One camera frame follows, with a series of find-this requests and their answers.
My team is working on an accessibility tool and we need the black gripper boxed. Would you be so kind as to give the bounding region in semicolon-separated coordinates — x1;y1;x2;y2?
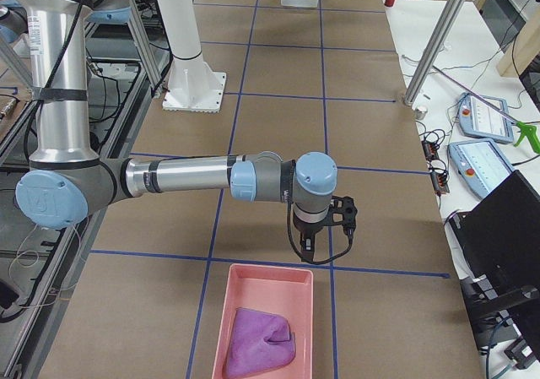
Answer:
293;218;327;262

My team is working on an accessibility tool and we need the purple microfiber cloth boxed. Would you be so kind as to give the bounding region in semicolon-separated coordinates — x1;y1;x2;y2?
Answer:
224;308;296;378

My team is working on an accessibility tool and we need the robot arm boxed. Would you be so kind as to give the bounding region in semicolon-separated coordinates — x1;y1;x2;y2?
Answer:
1;0;28;44
16;0;347;263

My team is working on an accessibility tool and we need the pink plastic tray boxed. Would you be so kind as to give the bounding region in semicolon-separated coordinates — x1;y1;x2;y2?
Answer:
212;264;313;378

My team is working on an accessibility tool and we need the small metal cylinder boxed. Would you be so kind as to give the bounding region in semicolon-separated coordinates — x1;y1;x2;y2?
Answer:
414;106;428;121

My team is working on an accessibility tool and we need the teach pendant tablet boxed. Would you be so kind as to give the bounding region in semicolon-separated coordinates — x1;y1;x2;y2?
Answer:
458;93;514;144
448;138;515;199

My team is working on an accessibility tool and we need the black monitor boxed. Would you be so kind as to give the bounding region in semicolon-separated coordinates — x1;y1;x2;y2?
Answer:
450;170;539;355

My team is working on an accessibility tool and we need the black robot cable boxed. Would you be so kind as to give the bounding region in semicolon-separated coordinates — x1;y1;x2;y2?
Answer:
285;199;354;266

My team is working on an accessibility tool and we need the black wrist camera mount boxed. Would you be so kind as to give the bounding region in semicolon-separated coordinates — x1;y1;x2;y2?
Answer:
328;196;358;238

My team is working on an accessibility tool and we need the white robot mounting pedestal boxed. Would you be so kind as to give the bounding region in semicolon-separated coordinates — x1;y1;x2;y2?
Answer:
157;0;227;113

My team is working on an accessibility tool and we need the aluminium frame post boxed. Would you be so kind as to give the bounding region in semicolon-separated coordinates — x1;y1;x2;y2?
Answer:
403;0;466;106

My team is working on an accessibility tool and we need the green handled reacher stick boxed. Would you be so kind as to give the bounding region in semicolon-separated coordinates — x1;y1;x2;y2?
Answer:
432;65;540;154

